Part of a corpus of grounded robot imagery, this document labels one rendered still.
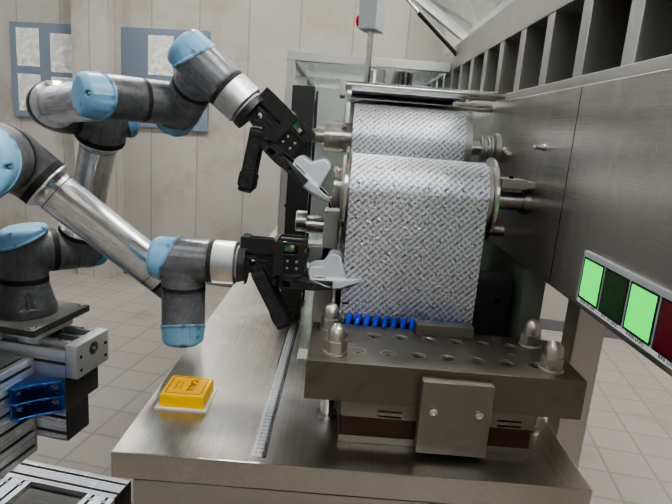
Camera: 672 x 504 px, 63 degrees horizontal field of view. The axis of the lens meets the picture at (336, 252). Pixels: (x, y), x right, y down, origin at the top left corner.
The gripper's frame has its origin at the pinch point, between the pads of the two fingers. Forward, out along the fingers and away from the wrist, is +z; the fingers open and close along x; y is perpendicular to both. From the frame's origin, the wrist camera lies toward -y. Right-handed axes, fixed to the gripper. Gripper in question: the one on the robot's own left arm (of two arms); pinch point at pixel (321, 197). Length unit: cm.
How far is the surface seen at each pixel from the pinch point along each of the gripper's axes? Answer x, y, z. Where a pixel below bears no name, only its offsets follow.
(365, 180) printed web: -4.9, 7.8, 2.9
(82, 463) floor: 92, -152, 11
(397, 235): -5.3, 5.1, 13.4
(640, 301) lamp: -41, 21, 30
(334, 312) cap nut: -13.2, -10.3, 13.7
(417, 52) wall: 319, 87, -7
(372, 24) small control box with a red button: 52, 35, -19
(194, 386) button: -15.3, -35.0, 5.9
